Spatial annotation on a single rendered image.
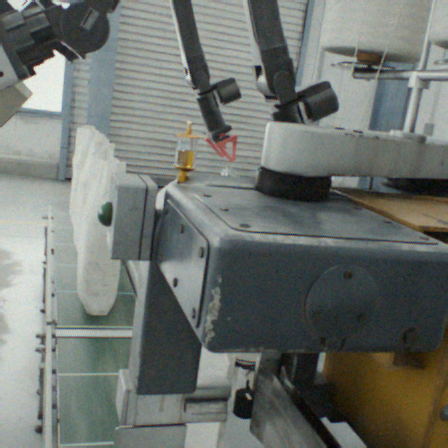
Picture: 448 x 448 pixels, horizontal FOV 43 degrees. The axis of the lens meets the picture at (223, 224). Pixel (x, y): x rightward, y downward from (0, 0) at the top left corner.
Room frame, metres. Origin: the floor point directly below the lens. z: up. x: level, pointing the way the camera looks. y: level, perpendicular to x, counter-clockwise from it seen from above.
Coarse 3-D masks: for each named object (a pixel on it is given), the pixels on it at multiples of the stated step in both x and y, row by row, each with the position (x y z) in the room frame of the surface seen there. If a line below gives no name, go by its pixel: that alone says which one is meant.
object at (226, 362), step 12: (204, 360) 0.86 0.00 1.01; (216, 360) 0.84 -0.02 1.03; (228, 360) 0.92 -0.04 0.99; (228, 372) 0.81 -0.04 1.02; (192, 432) 0.86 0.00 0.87; (204, 432) 0.84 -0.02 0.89; (216, 432) 0.81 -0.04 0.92; (192, 444) 0.86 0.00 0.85; (204, 444) 0.84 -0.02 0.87; (216, 444) 0.81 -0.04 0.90
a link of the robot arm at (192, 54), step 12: (180, 0) 1.61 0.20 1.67; (180, 12) 1.62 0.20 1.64; (192, 12) 1.63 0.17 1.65; (180, 24) 1.62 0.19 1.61; (192, 24) 1.63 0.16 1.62; (180, 36) 1.63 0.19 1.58; (192, 36) 1.63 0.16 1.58; (180, 48) 1.65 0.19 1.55; (192, 48) 1.63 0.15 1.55; (192, 60) 1.62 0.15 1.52; (204, 60) 1.63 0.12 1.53; (192, 72) 1.62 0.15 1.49; (204, 72) 1.63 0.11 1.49; (192, 84) 1.63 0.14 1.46
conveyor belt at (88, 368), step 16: (64, 352) 2.04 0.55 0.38; (80, 352) 2.05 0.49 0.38; (96, 352) 2.07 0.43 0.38; (112, 352) 2.09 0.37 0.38; (128, 352) 2.11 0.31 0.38; (64, 368) 1.91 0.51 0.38; (80, 368) 1.93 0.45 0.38; (96, 368) 1.95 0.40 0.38; (112, 368) 1.96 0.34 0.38; (128, 368) 1.98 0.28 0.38; (64, 384) 1.80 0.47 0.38; (80, 384) 1.82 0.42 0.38; (96, 384) 1.83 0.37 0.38; (112, 384) 1.85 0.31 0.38; (64, 400) 1.70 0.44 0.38; (80, 400) 1.72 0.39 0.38; (96, 400) 1.73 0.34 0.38; (112, 400) 1.74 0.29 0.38; (64, 416) 1.61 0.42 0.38; (80, 416) 1.62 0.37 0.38; (96, 416) 1.64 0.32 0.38; (112, 416) 1.65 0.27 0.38; (64, 432) 1.53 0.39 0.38; (80, 432) 1.54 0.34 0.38; (96, 432) 1.55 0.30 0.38; (112, 432) 1.56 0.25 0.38
